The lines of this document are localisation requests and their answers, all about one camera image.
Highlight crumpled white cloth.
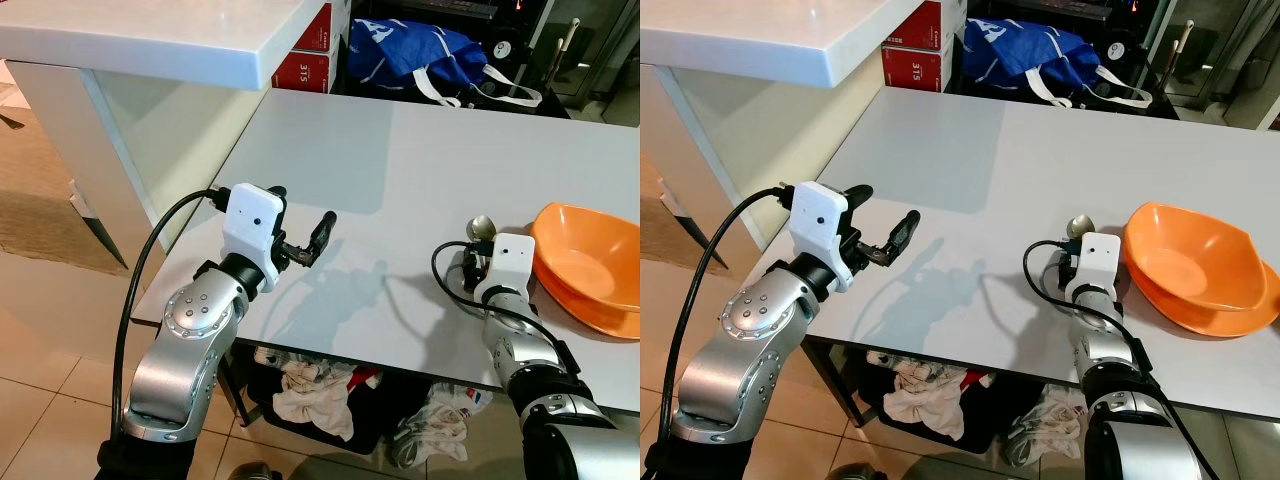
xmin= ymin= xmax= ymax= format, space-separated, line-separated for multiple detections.
xmin=865 ymin=350 xmax=951 ymax=443
xmin=255 ymin=348 xmax=359 ymax=443

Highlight crumpled white plastic bag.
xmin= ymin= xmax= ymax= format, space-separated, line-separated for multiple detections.
xmin=1003 ymin=385 xmax=1089 ymax=469
xmin=388 ymin=383 xmax=493 ymax=469

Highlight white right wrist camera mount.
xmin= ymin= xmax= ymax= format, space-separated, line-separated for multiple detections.
xmin=1064 ymin=232 xmax=1122 ymax=303
xmin=477 ymin=232 xmax=537 ymax=303

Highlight red box printed 315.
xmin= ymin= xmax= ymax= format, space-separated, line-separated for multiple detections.
xmin=271 ymin=48 xmax=333 ymax=94
xmin=881 ymin=44 xmax=943 ymax=94

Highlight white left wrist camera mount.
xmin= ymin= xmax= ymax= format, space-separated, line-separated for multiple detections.
xmin=789 ymin=181 xmax=857 ymax=294
xmin=221 ymin=184 xmax=289 ymax=293

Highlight orange plastic bowl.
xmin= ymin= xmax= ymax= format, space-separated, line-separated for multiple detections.
xmin=529 ymin=202 xmax=641 ymax=313
xmin=1121 ymin=202 xmax=1267 ymax=313

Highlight blue bag with white straps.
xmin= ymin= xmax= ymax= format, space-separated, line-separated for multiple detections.
xmin=961 ymin=17 xmax=1155 ymax=110
xmin=346 ymin=17 xmax=544 ymax=110

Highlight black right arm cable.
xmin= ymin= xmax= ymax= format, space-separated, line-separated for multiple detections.
xmin=431 ymin=240 xmax=573 ymax=373
xmin=1022 ymin=240 xmax=1201 ymax=473

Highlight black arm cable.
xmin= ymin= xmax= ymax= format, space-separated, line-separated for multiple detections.
xmin=431 ymin=240 xmax=573 ymax=373
xmin=655 ymin=186 xmax=797 ymax=471
xmin=1022 ymin=240 xmax=1201 ymax=473
xmin=112 ymin=188 xmax=227 ymax=443

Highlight brown floor rug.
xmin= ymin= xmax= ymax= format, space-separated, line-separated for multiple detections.
xmin=640 ymin=150 xmax=721 ymax=271
xmin=0 ymin=100 xmax=131 ymax=278

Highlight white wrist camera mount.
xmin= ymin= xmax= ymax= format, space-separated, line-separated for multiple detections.
xmin=789 ymin=181 xmax=857 ymax=294
xmin=221 ymin=184 xmax=289 ymax=293
xmin=477 ymin=232 xmax=537 ymax=303
xmin=1064 ymin=232 xmax=1122 ymax=303

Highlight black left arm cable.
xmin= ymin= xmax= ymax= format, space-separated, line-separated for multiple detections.
xmin=655 ymin=186 xmax=797 ymax=471
xmin=112 ymin=188 xmax=227 ymax=443

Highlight white kitchen counter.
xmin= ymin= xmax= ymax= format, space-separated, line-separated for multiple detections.
xmin=0 ymin=0 xmax=333 ymax=276
xmin=640 ymin=0 xmax=927 ymax=251

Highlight red and white box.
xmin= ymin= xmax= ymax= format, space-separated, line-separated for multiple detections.
xmin=893 ymin=0 xmax=967 ymax=53
xmin=293 ymin=0 xmax=351 ymax=55

